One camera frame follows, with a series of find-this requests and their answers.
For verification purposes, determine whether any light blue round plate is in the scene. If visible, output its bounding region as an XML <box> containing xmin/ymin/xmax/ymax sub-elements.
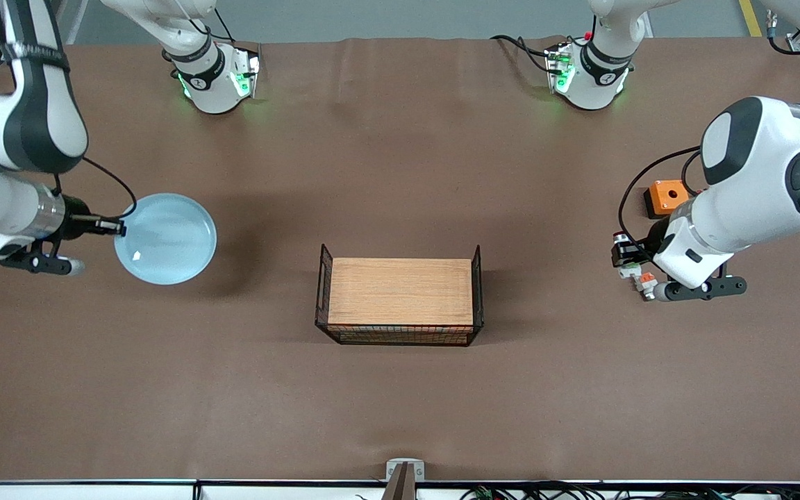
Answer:
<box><xmin>114</xmin><ymin>193</ymin><xmax>218</xmax><ymax>286</ymax></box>

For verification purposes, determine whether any orange button box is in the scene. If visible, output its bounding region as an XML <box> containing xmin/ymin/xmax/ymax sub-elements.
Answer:
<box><xmin>644</xmin><ymin>180</ymin><xmax>694</xmax><ymax>220</ymax></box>

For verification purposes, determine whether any grey connector box green light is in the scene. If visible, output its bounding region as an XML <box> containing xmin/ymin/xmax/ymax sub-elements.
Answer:
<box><xmin>544</xmin><ymin>42</ymin><xmax>576</xmax><ymax>94</ymax></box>
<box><xmin>230</xmin><ymin>45</ymin><xmax>262</xmax><ymax>99</ymax></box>

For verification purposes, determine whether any wooden board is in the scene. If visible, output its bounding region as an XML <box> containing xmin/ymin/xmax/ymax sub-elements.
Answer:
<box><xmin>328</xmin><ymin>258</ymin><xmax>474</xmax><ymax>326</ymax></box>

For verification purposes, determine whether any brown table cover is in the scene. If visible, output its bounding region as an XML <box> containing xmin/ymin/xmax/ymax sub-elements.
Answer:
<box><xmin>0</xmin><ymin>35</ymin><xmax>800</xmax><ymax>483</ymax></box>

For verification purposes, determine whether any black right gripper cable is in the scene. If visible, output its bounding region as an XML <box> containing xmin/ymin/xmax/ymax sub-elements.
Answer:
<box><xmin>53</xmin><ymin>156</ymin><xmax>139</xmax><ymax>222</ymax></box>

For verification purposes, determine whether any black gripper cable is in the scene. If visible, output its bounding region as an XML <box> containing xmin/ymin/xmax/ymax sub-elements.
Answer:
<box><xmin>53</xmin><ymin>156</ymin><xmax>139</xmax><ymax>222</ymax></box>
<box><xmin>617</xmin><ymin>144</ymin><xmax>705</xmax><ymax>244</ymax></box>

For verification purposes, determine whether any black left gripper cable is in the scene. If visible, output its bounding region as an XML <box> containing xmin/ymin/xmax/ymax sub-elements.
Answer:
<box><xmin>617</xmin><ymin>144</ymin><xmax>705</xmax><ymax>244</ymax></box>

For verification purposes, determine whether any black right base cable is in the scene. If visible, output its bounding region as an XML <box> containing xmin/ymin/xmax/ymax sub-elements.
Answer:
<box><xmin>192</xmin><ymin>0</ymin><xmax>235</xmax><ymax>44</ymax></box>

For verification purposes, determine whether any black base cable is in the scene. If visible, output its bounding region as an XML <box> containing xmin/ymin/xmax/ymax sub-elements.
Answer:
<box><xmin>192</xmin><ymin>0</ymin><xmax>235</xmax><ymax>44</ymax></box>
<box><xmin>490</xmin><ymin>33</ymin><xmax>553</xmax><ymax>70</ymax></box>

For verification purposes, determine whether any black left base cable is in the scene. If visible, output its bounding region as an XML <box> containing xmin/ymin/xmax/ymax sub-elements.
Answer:
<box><xmin>490</xmin><ymin>33</ymin><xmax>553</xmax><ymax>70</ymax></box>

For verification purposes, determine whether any black wire basket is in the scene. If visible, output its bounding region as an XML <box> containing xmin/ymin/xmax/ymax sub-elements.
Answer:
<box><xmin>315</xmin><ymin>243</ymin><xmax>485</xmax><ymax>347</ymax></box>

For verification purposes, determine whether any black cable bundle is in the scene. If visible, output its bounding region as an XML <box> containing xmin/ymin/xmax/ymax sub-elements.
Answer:
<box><xmin>355</xmin><ymin>481</ymin><xmax>800</xmax><ymax>500</ymax></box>

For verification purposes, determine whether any grey metal bracket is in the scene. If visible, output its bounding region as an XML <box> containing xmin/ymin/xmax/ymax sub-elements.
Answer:
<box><xmin>386</xmin><ymin>458</ymin><xmax>426</xmax><ymax>483</ymax></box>

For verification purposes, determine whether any dark camera mount post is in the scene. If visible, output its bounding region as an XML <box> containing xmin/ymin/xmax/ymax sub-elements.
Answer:
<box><xmin>381</xmin><ymin>464</ymin><xmax>420</xmax><ymax>500</ymax></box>

